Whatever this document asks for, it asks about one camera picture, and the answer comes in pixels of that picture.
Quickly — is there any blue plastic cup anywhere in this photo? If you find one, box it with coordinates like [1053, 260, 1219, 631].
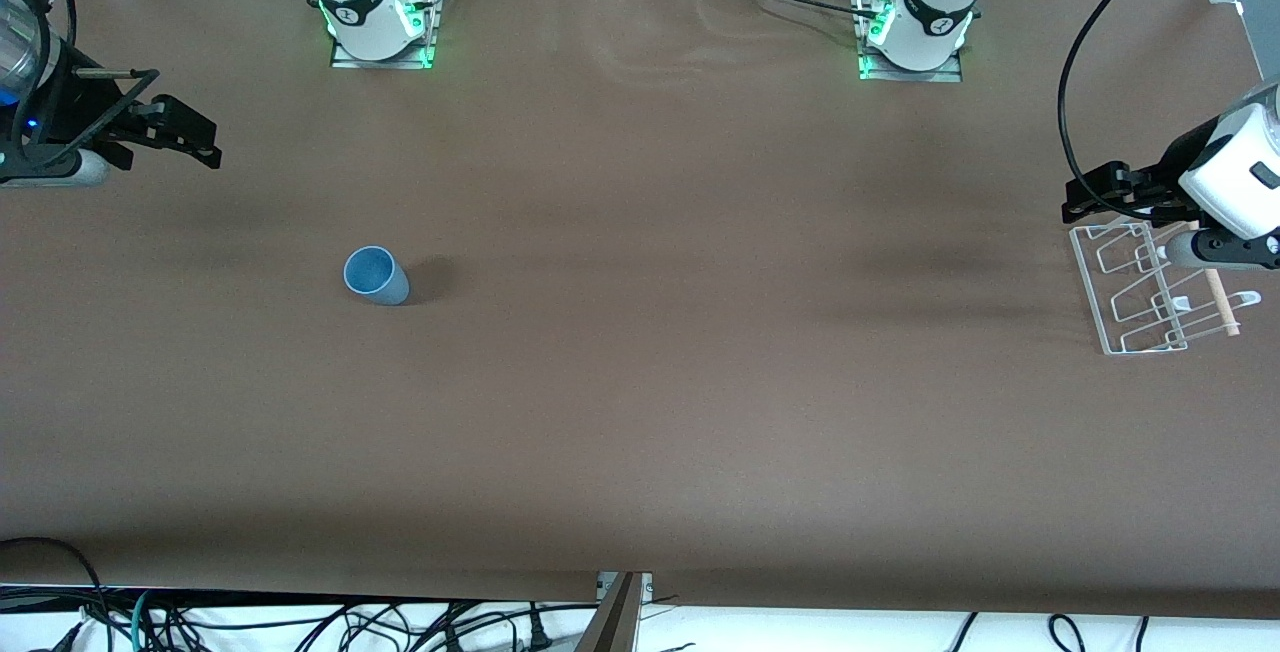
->
[343, 245, 411, 307]

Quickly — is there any brown table cover sheet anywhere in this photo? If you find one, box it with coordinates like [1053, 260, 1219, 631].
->
[0, 0, 1280, 621]

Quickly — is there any long black looping cable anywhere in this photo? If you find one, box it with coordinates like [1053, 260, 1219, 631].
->
[1058, 0, 1207, 199]

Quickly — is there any white wire dish rack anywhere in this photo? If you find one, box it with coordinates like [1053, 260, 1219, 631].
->
[1069, 219, 1264, 357]

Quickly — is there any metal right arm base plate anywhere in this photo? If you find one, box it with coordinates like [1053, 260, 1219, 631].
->
[329, 0, 442, 71]

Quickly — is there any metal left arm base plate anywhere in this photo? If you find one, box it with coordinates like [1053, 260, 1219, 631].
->
[857, 0, 967, 84]

